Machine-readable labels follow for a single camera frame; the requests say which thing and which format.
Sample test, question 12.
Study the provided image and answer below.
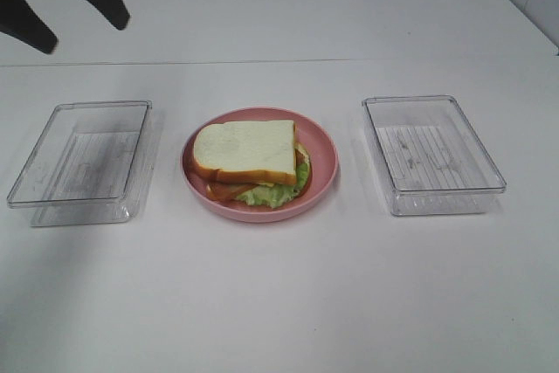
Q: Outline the left clear plastic tray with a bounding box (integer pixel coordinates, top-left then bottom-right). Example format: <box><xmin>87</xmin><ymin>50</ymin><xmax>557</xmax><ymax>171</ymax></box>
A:
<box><xmin>7</xmin><ymin>100</ymin><xmax>154</xmax><ymax>227</ymax></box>

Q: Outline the clear plastic tray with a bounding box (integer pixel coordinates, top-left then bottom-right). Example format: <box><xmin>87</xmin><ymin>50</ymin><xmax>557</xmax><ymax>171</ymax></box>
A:
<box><xmin>362</xmin><ymin>95</ymin><xmax>507</xmax><ymax>217</ymax></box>
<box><xmin>7</xmin><ymin>100</ymin><xmax>154</xmax><ymax>227</ymax></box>

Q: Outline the bacon strip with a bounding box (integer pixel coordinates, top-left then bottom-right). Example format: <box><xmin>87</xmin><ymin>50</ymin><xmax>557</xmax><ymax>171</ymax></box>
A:
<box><xmin>206</xmin><ymin>182</ymin><xmax>256</xmax><ymax>202</ymax></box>
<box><xmin>295</xmin><ymin>149</ymin><xmax>306</xmax><ymax>166</ymax></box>

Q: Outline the yellow cheese slice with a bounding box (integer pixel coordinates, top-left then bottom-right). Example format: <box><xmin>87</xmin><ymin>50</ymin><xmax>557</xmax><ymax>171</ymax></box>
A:
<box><xmin>255</xmin><ymin>141</ymin><xmax>310</xmax><ymax>185</ymax></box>

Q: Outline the green lettuce leaf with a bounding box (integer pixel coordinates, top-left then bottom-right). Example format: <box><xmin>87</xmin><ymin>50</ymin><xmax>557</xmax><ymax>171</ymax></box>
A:
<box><xmin>234</xmin><ymin>162</ymin><xmax>312</xmax><ymax>209</ymax></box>

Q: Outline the pink round plate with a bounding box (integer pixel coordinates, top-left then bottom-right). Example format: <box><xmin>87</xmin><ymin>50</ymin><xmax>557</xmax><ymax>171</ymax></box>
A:
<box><xmin>181</xmin><ymin>107</ymin><xmax>339</xmax><ymax>223</ymax></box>

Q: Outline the white bread slice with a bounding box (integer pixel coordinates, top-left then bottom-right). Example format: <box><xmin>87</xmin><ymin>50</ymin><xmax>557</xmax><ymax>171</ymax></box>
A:
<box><xmin>192</xmin><ymin>120</ymin><xmax>295</xmax><ymax>183</ymax></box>
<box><xmin>206</xmin><ymin>142</ymin><xmax>312</xmax><ymax>209</ymax></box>

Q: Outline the right clear plastic tray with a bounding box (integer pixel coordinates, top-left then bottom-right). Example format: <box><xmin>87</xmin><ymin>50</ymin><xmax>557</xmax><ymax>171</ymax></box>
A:
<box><xmin>362</xmin><ymin>95</ymin><xmax>507</xmax><ymax>217</ymax></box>

